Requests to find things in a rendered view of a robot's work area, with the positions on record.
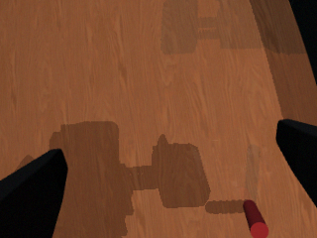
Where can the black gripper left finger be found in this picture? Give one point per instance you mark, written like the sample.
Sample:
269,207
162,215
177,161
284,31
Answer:
30,198

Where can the dark red peg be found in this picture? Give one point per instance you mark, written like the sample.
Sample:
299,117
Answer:
254,218

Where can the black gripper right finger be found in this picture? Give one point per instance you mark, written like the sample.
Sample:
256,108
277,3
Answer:
298,143

